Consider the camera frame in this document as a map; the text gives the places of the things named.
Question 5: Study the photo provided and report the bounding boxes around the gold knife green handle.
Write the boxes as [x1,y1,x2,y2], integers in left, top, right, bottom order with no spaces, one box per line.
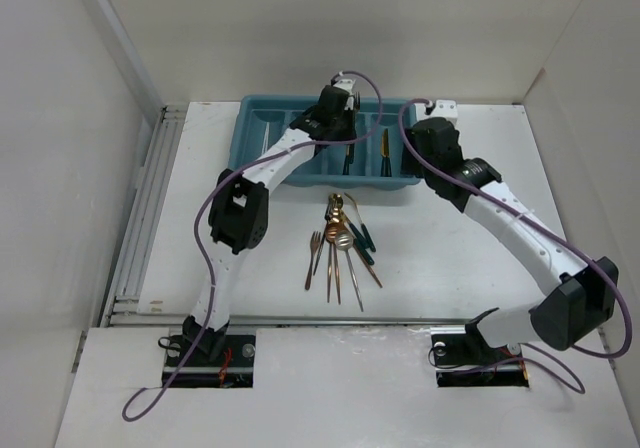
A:
[381,129,392,177]
[380,129,389,177]

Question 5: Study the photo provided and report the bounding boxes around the silver slotted spoon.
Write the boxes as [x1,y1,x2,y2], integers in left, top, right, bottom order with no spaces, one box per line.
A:
[335,229,364,312]

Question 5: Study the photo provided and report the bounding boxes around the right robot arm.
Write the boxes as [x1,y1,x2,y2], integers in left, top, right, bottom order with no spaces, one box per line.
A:
[403,117,618,362]

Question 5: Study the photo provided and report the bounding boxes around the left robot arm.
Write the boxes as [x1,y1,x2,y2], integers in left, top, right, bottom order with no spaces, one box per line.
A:
[182,78,356,365]

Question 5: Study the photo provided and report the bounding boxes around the blue plastic cutlery tray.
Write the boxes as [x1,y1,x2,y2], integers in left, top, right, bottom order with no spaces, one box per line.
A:
[228,95,419,191]

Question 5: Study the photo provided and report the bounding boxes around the copper slotted spoon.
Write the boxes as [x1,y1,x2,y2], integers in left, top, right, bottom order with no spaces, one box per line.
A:
[324,227,343,305]

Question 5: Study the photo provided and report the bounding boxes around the rose gold spoon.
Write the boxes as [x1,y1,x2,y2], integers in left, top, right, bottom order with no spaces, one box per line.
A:
[325,217,351,304]

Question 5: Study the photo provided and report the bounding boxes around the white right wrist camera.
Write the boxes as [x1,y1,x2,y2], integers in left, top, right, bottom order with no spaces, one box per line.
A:
[425,100,459,125]

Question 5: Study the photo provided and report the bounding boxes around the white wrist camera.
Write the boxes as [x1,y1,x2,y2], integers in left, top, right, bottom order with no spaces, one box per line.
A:
[330,72,356,97]
[425,100,459,125]

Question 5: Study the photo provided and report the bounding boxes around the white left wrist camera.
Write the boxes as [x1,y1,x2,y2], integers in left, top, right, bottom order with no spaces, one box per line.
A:
[330,72,356,97]

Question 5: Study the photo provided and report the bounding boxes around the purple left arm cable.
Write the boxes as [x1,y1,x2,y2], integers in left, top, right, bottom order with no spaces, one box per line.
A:
[121,70,385,423]

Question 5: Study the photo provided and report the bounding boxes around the gold spoon upper green handle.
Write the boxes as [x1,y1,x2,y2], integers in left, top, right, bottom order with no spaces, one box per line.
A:
[325,193,374,266]

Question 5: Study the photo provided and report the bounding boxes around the aluminium rail front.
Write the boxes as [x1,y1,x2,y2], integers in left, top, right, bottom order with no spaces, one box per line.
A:
[230,315,467,328]

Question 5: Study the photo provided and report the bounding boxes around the aluminium rail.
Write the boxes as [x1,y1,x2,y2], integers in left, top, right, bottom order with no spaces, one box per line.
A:
[230,315,467,328]
[96,105,187,327]

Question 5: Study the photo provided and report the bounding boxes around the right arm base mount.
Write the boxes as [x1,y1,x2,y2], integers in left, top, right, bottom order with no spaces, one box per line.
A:
[428,333,529,388]

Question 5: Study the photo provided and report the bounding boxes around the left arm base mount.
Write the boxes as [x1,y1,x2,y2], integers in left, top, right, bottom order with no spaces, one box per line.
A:
[157,334,256,389]

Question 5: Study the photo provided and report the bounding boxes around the aluminium rail left side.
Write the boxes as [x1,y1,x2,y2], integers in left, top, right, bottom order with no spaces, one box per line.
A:
[96,105,187,327]

